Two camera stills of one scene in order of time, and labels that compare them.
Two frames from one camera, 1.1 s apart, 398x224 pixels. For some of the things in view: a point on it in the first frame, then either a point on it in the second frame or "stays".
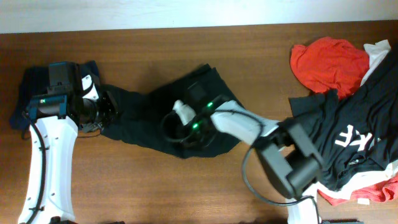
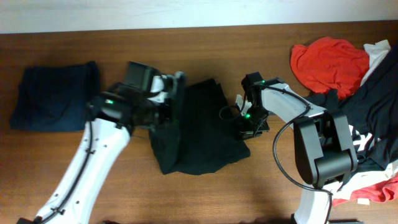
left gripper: (109, 108) -> (173, 104)
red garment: (327, 64) stays
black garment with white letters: (360, 127) stays
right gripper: (195, 92) -> (249, 125)
